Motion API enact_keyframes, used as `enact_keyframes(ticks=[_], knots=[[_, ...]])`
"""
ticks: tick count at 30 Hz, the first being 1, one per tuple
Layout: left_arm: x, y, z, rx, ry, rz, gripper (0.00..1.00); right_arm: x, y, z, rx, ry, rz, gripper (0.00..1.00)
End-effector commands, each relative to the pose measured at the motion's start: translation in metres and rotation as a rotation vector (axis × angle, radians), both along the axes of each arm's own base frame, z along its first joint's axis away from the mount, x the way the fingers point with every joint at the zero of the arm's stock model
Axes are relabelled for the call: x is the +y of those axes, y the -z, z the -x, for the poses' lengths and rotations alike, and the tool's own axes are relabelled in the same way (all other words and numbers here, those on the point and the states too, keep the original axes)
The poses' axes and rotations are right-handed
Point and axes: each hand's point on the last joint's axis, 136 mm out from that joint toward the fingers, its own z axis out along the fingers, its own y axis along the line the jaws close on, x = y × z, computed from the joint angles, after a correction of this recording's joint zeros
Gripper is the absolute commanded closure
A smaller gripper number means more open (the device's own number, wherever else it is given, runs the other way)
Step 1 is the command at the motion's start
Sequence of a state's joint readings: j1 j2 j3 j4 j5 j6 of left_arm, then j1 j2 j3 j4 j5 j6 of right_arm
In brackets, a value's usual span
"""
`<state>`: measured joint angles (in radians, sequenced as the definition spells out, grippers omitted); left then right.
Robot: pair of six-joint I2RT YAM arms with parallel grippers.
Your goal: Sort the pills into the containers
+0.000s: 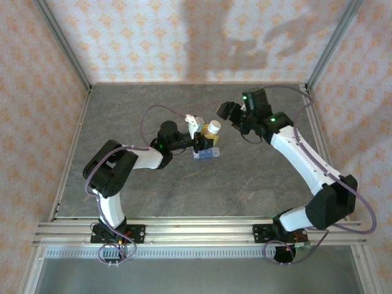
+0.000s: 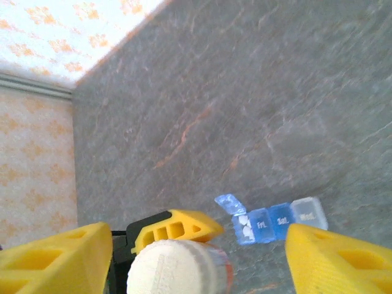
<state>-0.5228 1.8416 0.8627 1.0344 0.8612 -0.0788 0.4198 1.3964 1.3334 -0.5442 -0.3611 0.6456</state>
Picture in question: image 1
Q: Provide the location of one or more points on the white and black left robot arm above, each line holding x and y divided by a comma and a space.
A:
144, 157

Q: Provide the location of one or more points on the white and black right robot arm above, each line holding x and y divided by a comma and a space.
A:
294, 153

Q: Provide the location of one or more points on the small green circuit board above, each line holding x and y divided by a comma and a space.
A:
303, 246

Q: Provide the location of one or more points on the aluminium side rail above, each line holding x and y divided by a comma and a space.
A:
70, 153
318, 137

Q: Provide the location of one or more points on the aluminium mounting rail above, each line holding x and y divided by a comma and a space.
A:
199, 232

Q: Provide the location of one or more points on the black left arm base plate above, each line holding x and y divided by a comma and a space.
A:
137, 232

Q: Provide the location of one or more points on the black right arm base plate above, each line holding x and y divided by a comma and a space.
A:
260, 232

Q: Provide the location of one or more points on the aluminium frame post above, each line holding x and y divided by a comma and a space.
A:
333, 43
64, 44

